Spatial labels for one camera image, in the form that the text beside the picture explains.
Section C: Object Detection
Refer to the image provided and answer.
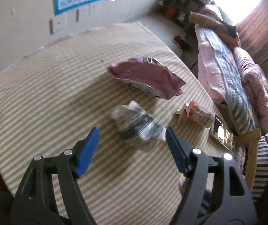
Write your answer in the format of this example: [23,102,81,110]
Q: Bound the pink curtain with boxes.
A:
[236,0,268,66]

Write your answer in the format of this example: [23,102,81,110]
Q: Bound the black flat snack pack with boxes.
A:
[210,115,236,152]

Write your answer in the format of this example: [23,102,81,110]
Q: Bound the bed with pink quilt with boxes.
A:
[189,5,268,135]

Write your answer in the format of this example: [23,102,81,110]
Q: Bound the white wall socket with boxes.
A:
[48,4,96,35]

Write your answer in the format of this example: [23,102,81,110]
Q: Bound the pink foil snack bag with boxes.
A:
[107,57,186,100]

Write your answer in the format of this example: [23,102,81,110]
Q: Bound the red slipper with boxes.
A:
[172,36,190,50]

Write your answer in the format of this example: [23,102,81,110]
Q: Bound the wooden chair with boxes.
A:
[236,128,261,191]

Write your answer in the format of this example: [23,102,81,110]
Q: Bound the white strawberry milk carton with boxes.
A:
[175,100,215,128]

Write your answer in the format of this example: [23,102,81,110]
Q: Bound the silver plastic bottle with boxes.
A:
[111,100,166,143]

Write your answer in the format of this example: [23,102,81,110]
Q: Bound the dark shelf with items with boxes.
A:
[155,0,205,32]

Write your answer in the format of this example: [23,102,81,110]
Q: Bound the beige striped floor mat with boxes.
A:
[0,22,225,224]

